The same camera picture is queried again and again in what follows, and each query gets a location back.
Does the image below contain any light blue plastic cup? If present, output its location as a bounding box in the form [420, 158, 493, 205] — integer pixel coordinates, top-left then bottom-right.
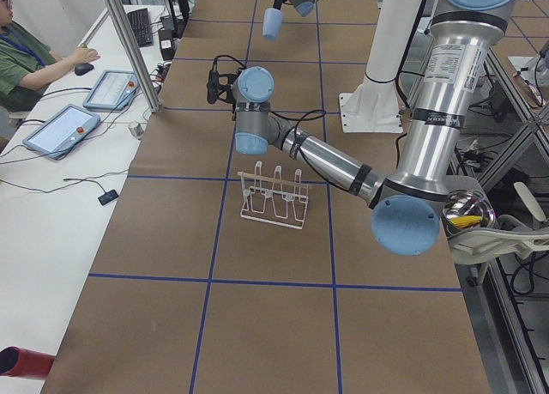
[262, 8, 284, 41]

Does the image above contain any black keyboard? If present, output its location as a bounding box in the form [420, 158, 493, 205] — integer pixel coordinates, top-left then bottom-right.
[127, 8, 154, 47]

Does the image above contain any teach pendant tablet far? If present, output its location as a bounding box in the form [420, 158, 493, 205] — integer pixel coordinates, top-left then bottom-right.
[82, 70, 140, 112]

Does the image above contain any teach pendant tablet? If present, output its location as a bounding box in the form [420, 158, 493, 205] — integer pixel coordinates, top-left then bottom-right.
[82, 70, 140, 112]
[22, 104, 100, 160]

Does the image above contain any small silver metal cylinder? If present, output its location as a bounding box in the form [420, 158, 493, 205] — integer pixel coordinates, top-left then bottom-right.
[128, 121, 144, 140]

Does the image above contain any black computer mouse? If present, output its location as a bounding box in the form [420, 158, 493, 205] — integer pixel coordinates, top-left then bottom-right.
[74, 63, 94, 76]

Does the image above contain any teach pendant tablet near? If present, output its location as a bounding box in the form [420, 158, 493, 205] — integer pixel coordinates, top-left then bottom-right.
[22, 104, 100, 160]

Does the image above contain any seated person green shirt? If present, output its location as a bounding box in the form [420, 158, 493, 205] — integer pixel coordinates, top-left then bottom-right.
[1, 0, 100, 112]

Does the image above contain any small black puck device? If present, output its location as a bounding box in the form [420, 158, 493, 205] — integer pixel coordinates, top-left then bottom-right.
[98, 190, 118, 206]

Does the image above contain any red cylinder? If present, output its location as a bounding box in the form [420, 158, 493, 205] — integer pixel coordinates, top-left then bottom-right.
[1, 347, 56, 380]

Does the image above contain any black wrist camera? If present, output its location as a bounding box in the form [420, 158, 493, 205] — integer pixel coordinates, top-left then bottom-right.
[206, 54, 245, 106]

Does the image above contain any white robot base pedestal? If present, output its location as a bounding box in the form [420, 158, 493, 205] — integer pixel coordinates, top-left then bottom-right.
[340, 0, 423, 133]

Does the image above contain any aluminium frame post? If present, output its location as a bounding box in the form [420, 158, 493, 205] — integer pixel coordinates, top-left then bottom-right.
[104, 0, 160, 112]

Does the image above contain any white wire cup holder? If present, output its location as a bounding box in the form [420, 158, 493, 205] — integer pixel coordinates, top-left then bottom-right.
[238, 161, 310, 230]

